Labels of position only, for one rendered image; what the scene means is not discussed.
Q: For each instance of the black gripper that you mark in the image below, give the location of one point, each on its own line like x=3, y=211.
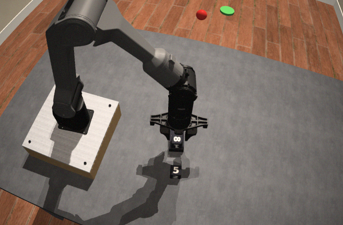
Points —
x=167, y=122

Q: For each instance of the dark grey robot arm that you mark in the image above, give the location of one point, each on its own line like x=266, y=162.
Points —
x=79, y=23

